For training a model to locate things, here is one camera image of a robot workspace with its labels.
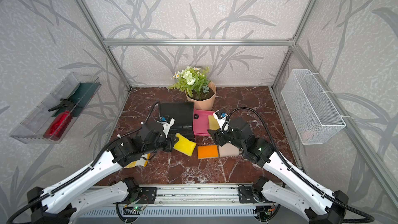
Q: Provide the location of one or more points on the clear plastic wall tray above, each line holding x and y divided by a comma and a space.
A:
49, 121

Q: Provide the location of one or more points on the artificial green flower plant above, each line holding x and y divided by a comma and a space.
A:
193, 81

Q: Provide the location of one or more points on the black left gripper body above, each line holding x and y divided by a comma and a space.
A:
161, 143

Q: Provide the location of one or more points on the beige ribbed flower pot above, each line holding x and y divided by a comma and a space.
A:
207, 103

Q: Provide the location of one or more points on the dark green pad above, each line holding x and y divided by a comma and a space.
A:
77, 101

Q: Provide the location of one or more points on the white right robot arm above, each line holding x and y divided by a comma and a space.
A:
298, 174

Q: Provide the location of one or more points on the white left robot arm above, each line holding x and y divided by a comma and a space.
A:
57, 204

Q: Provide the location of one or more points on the orange white sponge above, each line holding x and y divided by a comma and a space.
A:
228, 150

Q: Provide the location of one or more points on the pale yellow sponge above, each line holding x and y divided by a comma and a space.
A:
213, 123

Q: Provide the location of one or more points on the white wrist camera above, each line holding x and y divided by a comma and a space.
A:
222, 119
167, 122

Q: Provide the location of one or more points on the bright yellow sponge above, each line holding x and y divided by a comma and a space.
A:
184, 145

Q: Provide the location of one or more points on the red handled garden tool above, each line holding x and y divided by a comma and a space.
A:
58, 126

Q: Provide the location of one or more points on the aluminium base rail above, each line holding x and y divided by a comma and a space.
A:
191, 201

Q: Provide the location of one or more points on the white wire mesh basket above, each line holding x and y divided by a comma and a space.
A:
310, 107

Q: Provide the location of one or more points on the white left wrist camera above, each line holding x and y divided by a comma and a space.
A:
167, 122

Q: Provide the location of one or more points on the black mini drawer cabinet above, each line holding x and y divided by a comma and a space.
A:
182, 113

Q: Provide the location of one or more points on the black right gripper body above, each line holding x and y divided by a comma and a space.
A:
228, 137

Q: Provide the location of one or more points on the aluminium cage frame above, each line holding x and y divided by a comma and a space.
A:
375, 164

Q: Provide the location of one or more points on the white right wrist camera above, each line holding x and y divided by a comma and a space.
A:
222, 119

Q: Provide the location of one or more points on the yellow white work glove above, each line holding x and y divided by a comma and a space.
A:
142, 162

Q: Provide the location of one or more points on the pink item in basket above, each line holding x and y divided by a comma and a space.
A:
308, 135

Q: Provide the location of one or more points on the pink drawer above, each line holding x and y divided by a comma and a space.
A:
200, 122

